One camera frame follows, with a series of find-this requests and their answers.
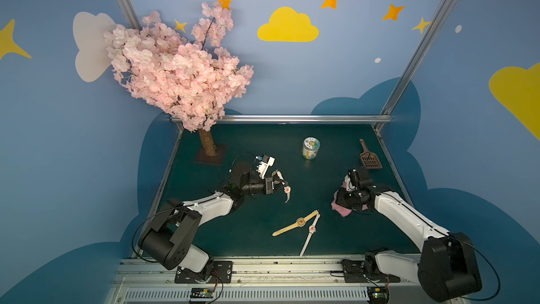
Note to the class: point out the white strap watch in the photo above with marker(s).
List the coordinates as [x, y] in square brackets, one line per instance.
[312, 230]
[278, 174]

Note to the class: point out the pink blossom tree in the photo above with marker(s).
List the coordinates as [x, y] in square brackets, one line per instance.
[189, 80]

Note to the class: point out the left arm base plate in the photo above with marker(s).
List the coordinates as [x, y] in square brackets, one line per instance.
[213, 271]

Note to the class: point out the aluminium front rail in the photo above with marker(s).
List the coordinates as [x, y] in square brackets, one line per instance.
[255, 279]

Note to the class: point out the left circuit board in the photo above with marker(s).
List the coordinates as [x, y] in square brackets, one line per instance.
[203, 295]

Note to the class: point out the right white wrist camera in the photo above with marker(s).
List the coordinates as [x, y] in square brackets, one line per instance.
[348, 184]

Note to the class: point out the right circuit board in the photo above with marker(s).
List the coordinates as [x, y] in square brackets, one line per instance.
[378, 295]

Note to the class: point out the pink cloth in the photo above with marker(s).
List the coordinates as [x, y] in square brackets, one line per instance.
[342, 211]

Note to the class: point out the right aluminium frame post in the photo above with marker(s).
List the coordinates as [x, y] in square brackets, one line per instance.
[438, 20]

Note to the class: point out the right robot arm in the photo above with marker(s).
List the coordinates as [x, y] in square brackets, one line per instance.
[445, 266]

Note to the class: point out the brown litter scoop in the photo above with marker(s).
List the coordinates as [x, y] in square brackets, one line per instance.
[368, 158]

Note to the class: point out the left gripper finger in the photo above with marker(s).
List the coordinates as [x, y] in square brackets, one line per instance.
[280, 191]
[280, 181]

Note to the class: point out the jar with sunflower lid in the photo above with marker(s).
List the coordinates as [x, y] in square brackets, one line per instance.
[310, 148]

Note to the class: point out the circuit board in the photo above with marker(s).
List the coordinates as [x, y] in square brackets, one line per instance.
[203, 295]
[378, 295]

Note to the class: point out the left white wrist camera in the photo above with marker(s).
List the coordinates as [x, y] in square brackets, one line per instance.
[264, 162]

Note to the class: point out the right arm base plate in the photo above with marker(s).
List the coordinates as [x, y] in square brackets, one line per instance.
[361, 271]

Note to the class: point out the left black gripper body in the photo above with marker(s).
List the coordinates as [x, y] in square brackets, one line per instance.
[270, 184]

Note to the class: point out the gold strap watch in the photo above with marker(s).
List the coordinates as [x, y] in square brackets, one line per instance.
[300, 222]

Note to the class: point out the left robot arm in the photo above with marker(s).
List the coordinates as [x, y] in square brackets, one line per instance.
[168, 235]

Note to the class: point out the back aluminium frame bar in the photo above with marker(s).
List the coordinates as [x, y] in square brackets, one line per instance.
[305, 119]

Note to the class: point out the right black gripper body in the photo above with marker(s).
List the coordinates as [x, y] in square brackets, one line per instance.
[346, 196]

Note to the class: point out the brown tree base plate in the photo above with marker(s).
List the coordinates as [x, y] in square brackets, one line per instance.
[220, 150]

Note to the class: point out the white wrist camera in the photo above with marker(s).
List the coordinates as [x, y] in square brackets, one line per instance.
[264, 162]
[348, 184]

